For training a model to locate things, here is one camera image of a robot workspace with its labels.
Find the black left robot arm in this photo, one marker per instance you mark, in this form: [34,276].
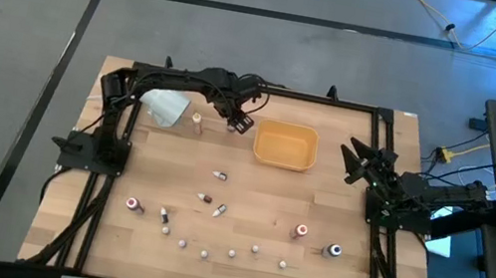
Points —
[162,76]

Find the large yellow food coloring bottle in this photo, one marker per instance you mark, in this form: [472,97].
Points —
[197,119]

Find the yellow power plug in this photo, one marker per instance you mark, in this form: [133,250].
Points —
[444,155]

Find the large pink food coloring bottle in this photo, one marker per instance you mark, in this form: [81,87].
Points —
[133,203]

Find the black frame bracket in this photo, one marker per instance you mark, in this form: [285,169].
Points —
[333,93]
[169,63]

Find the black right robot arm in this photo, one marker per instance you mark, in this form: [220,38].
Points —
[441,194]

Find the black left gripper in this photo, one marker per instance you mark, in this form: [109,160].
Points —
[242,120]

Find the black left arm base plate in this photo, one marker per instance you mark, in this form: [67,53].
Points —
[78,158]

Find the large blue food coloring bottle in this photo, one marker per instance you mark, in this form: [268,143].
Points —
[334,250]

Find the large purple food coloring bottle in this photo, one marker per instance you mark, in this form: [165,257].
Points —
[231,128]

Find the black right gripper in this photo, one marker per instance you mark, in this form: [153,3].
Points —
[380,166]

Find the black left diagonal brace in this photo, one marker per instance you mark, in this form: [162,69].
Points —
[63,219]

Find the large red food coloring bottle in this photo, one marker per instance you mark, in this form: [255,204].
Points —
[300,230]

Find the yellow plastic bin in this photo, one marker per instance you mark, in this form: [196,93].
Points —
[285,146]

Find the small dropper bottle pink label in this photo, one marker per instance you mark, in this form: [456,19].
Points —
[204,254]

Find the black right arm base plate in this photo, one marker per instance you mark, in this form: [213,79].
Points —
[415,227]

